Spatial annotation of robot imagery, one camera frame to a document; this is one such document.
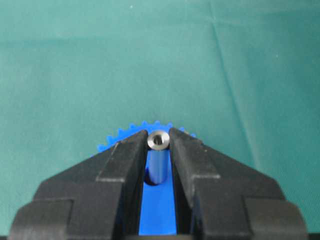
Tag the green cloth mat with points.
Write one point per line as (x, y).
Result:
(242, 75)

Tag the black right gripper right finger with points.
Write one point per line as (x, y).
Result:
(219, 198)

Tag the blue plastic gear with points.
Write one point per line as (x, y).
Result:
(157, 205)

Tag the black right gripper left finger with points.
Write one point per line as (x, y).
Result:
(58, 209)

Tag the small metal shaft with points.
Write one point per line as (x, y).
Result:
(158, 156)

